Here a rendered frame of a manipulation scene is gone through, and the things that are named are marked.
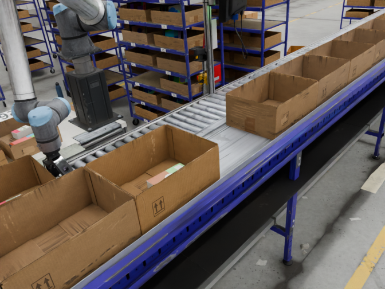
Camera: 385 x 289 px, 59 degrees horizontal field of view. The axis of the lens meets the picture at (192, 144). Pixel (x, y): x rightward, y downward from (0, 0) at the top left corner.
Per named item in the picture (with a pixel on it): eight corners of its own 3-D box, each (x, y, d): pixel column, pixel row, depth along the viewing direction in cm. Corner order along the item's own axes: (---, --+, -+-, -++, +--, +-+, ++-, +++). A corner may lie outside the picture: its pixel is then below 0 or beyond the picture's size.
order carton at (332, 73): (301, 79, 222) (303, 53, 214) (346, 88, 204) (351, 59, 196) (267, 99, 199) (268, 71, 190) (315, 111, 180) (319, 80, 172)
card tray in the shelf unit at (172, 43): (154, 45, 309) (152, 34, 304) (179, 38, 326) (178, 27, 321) (184, 51, 283) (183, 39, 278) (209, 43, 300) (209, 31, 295)
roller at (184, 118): (175, 117, 230) (175, 110, 227) (238, 139, 197) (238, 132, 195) (170, 120, 227) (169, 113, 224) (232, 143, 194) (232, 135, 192)
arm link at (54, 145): (63, 137, 140) (40, 147, 135) (66, 147, 143) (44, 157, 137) (52, 131, 146) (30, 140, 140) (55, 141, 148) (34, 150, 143)
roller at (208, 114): (189, 110, 238) (188, 104, 235) (251, 131, 205) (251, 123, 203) (184, 113, 235) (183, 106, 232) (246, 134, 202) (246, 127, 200)
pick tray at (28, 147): (34, 125, 225) (28, 111, 220) (63, 141, 202) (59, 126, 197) (-11, 143, 208) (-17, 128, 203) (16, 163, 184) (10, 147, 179)
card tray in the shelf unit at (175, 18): (151, 22, 298) (149, 10, 293) (176, 16, 317) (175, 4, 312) (184, 26, 273) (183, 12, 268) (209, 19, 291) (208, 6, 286)
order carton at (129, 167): (170, 157, 152) (165, 123, 144) (221, 181, 134) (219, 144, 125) (93, 202, 129) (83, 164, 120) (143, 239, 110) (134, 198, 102)
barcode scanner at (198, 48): (187, 62, 236) (187, 47, 232) (199, 60, 244) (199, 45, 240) (194, 63, 232) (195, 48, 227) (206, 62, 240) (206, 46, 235)
